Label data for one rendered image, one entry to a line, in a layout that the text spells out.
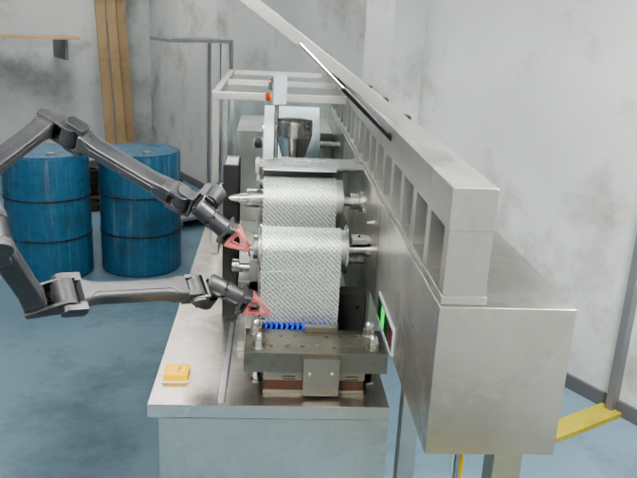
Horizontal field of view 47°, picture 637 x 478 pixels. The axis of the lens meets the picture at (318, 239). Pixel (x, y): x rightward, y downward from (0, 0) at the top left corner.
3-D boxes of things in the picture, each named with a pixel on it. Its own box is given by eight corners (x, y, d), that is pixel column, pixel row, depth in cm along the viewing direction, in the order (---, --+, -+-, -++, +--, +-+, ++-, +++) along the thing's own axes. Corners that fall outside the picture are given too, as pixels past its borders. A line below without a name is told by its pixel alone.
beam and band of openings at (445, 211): (326, 101, 423) (328, 61, 416) (340, 101, 423) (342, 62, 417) (440, 304, 129) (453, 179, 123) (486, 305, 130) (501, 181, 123)
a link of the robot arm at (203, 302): (194, 301, 205) (185, 274, 209) (181, 319, 213) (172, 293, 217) (231, 295, 212) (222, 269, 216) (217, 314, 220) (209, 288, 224)
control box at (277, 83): (263, 102, 261) (263, 74, 258) (281, 102, 264) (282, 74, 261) (268, 104, 255) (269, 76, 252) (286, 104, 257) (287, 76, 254)
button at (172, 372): (166, 370, 214) (166, 362, 213) (190, 371, 215) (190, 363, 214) (162, 381, 207) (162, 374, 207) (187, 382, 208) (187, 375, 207)
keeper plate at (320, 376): (301, 392, 204) (303, 357, 200) (337, 393, 204) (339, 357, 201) (301, 396, 201) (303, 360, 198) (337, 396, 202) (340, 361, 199)
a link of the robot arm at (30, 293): (27, 330, 181) (19, 295, 185) (82, 313, 184) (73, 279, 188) (-33, 250, 142) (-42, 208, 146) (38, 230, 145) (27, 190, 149)
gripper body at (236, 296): (239, 317, 212) (216, 305, 210) (241, 303, 221) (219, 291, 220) (250, 299, 210) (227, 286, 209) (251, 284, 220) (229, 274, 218)
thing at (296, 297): (259, 328, 219) (261, 270, 213) (336, 329, 221) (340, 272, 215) (259, 328, 219) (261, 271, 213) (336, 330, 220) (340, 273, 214)
